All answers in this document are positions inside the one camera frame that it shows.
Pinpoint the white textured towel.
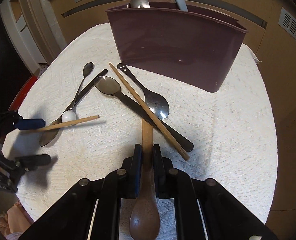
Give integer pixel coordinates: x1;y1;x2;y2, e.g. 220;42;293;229
1;23;279;240

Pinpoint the red table rim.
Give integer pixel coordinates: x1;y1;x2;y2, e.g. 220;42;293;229
6;74;38;110

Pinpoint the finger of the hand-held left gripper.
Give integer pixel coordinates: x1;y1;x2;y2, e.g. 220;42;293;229
0;112;46;131
11;154;52;172

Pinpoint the grey utensil handle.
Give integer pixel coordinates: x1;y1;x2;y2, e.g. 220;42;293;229
173;0;188;12

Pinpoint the pink clothing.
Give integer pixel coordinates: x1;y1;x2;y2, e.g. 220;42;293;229
0;192;36;240

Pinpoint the short grey vent grille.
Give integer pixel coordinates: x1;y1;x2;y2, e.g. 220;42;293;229
278;7;296;47

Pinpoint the maroon plastic utensil holder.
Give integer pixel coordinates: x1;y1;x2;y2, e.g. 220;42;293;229
105;4;249;93

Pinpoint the teaspoon with white ball end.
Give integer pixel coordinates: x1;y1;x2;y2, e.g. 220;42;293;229
61;62;95;122

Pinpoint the wooden chopstick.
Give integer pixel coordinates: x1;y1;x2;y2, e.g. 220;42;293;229
20;115;100;132
109;62;190;161

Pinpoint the white shelf unit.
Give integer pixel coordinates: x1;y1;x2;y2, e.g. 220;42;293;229
0;0;51;74

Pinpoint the metal utensil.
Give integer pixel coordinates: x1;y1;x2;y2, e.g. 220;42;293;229
130;0;150;8

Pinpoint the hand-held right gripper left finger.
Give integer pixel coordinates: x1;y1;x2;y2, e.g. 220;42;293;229
18;144;143;240

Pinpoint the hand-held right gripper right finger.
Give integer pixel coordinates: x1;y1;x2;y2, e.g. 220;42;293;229
152;144;279;240

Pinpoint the slim dark-handled metal spoon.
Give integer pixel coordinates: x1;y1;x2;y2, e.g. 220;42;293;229
39;69;109;147

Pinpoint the brown wooden spoon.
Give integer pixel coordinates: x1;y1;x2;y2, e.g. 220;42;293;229
129;119;161;240

